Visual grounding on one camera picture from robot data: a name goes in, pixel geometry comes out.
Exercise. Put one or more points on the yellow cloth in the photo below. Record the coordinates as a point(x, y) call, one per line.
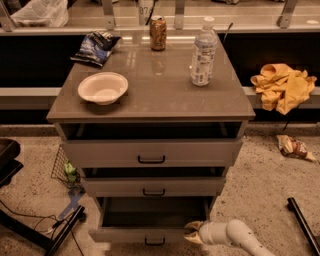
point(282, 88)

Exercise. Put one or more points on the green object in basket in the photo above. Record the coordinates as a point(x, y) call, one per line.
point(70, 172)

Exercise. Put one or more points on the black left base leg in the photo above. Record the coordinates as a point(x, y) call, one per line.
point(57, 233)

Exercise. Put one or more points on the clear plastic water bottle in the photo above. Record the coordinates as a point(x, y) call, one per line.
point(203, 53)

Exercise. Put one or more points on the black chair base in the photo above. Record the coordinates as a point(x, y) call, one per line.
point(9, 166)

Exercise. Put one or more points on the orange soda can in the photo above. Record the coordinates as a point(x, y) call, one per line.
point(158, 32)

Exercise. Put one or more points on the black base leg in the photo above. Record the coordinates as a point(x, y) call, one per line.
point(314, 241)
point(57, 233)

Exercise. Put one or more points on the grey drawer cabinet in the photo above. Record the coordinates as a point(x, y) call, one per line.
point(160, 103)

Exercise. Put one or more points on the grey top drawer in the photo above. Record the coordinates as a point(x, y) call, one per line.
point(148, 153)

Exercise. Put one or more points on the wire mesh basket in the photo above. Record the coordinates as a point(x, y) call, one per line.
point(58, 170)

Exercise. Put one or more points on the blue chip bag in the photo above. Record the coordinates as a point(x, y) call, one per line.
point(96, 48)

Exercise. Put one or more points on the brown snack wrapper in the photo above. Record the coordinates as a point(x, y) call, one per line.
point(293, 148)

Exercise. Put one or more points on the grey drawer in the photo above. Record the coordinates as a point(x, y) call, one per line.
point(153, 221)
point(148, 153)
point(153, 186)

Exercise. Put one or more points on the white plastic bag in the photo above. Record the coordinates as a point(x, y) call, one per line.
point(42, 13)

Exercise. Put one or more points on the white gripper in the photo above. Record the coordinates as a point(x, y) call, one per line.
point(206, 232)

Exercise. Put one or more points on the white paper bowl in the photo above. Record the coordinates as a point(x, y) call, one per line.
point(103, 88)

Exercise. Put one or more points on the grey bottom drawer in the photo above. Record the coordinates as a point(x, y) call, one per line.
point(153, 221)

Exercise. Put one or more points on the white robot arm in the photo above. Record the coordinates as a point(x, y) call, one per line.
point(234, 233)

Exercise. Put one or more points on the grey middle drawer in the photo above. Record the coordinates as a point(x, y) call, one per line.
point(153, 186)

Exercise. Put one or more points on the blue tape cross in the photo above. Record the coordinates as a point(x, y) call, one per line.
point(74, 197)

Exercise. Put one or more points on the black right base leg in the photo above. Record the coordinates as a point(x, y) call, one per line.
point(314, 241)

